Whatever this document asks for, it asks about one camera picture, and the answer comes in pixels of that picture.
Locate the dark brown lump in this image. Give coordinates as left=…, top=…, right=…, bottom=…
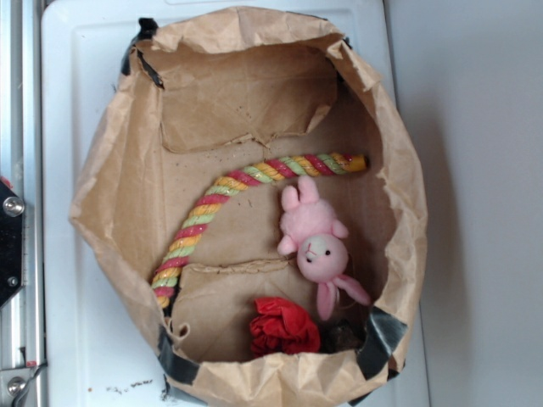
left=322, top=320, right=365, bottom=354

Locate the brown paper bag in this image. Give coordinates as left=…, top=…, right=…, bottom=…
left=70, top=7, right=428, bottom=406

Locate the red crumpled cloth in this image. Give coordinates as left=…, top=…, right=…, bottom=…
left=249, top=297, right=321, bottom=357

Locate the white plastic tray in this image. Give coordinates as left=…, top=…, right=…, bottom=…
left=40, top=0, right=433, bottom=407

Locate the aluminium frame rail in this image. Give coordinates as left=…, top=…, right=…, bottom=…
left=1, top=1, right=48, bottom=406

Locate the black mounting bracket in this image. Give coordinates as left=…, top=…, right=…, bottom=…
left=0, top=177, right=25, bottom=308

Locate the pink plush bunny toy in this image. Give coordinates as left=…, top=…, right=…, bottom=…
left=277, top=176, right=372, bottom=321

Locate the multicolored twisted rope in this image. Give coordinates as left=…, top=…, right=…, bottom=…
left=151, top=153, right=369, bottom=309

